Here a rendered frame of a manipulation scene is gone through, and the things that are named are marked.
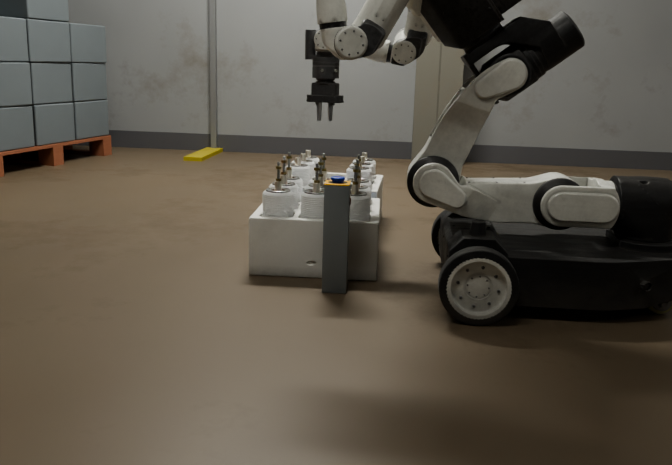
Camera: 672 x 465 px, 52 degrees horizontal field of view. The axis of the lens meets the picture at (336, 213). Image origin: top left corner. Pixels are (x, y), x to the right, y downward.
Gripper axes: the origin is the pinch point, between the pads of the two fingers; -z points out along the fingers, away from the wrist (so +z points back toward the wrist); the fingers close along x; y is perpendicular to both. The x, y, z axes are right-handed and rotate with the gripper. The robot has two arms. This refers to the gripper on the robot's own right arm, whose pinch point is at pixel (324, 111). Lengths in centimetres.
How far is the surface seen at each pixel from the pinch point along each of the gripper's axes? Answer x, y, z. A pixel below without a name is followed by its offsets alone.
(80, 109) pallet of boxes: 196, -152, -16
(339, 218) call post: -16, 42, -26
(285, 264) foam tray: 2, 32, -44
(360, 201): -18.5, 25.0, -24.4
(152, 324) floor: 21, 79, -48
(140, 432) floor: -2, 125, -48
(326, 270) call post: -13, 43, -41
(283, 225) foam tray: 3.2, 32.4, -31.9
